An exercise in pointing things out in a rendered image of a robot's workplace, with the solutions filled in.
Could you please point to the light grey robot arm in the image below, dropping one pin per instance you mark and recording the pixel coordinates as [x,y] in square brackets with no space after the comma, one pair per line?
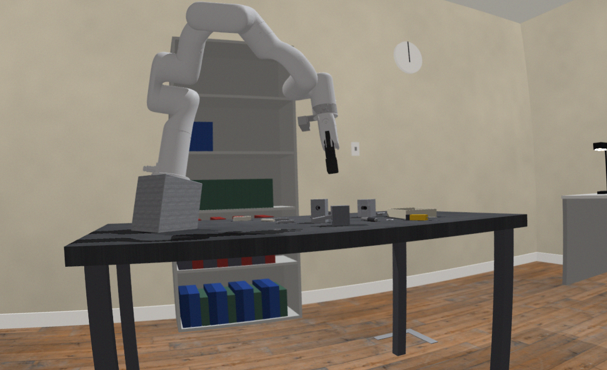
[184,68]

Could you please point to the beige open tray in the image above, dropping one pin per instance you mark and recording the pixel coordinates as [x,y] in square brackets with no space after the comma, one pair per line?
[402,212]

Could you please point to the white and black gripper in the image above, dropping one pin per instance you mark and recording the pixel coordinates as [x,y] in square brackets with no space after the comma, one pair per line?
[324,130]

